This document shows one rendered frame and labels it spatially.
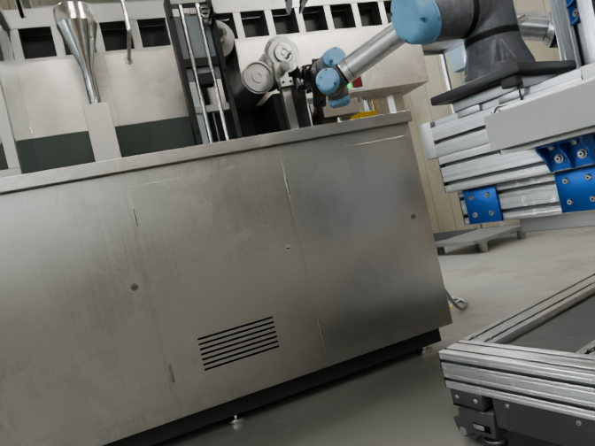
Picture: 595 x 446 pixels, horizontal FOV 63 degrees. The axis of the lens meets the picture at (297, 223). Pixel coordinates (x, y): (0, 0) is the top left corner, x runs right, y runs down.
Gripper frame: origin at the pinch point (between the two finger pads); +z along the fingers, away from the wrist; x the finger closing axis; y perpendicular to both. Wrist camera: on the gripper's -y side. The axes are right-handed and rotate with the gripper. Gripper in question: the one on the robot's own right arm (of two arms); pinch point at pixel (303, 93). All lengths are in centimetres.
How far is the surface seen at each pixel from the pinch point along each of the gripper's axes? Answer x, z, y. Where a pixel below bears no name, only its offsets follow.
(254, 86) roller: 20.2, -2.3, 4.8
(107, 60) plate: 70, 30, 32
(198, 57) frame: 41.7, -14.2, 13.7
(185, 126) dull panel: 44, 30, 0
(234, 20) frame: 12, 31, 45
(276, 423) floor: 48, -33, -109
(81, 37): 78, 3, 31
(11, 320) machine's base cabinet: 112, -29, -58
